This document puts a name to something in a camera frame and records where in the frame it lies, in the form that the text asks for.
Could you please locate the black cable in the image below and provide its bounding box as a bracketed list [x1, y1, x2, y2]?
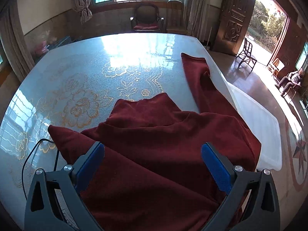
[21, 138, 60, 201]

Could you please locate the wire cage crate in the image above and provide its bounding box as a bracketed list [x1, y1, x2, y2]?
[47, 36, 72, 51]

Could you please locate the beige curtain right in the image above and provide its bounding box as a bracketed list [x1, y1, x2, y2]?
[183, 0, 210, 42]

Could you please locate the dark red fleece garment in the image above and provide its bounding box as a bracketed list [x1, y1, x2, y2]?
[48, 54, 262, 230]

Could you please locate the beige curtain left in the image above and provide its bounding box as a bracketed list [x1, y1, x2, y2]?
[1, 0, 35, 82]

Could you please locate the pink plastic bag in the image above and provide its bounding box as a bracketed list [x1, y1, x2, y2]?
[32, 40, 50, 58]

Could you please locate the seated person in background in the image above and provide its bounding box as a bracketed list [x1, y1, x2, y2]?
[275, 68, 304, 96]

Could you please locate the carved wooden door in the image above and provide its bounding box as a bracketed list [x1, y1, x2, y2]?
[213, 0, 255, 56]

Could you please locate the dark chair at doorway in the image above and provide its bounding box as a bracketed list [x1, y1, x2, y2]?
[235, 38, 257, 71]

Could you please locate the small wooden chair doorway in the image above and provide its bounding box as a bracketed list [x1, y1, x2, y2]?
[267, 58, 285, 78]

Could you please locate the armchair with red cushion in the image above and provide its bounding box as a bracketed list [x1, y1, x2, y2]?
[130, 3, 164, 33]

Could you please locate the wooden chair by window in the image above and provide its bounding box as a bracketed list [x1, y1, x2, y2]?
[166, 0, 187, 35]

